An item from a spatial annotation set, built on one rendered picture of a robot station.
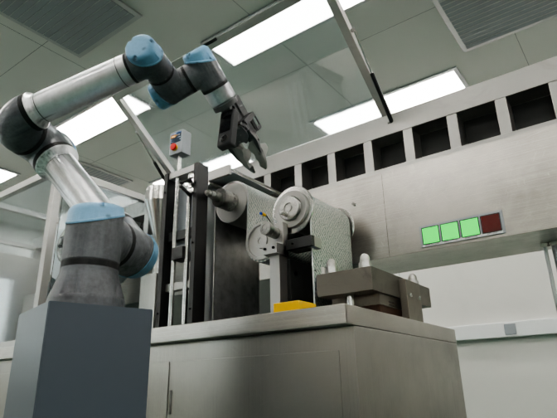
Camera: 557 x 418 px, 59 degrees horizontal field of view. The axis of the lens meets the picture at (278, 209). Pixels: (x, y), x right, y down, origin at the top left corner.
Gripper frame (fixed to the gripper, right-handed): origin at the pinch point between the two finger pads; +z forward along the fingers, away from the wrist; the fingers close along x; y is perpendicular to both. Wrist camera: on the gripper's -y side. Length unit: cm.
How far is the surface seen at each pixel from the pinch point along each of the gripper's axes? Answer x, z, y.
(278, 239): 2.1, 20.9, -5.3
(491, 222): -48, 46, 20
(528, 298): -14, 217, 179
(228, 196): 21.4, 8.6, 8.0
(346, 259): -6.6, 41.1, 8.1
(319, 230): -6.7, 25.6, 2.2
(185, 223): 34.9, 9.3, -1.6
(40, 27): 172, -85, 119
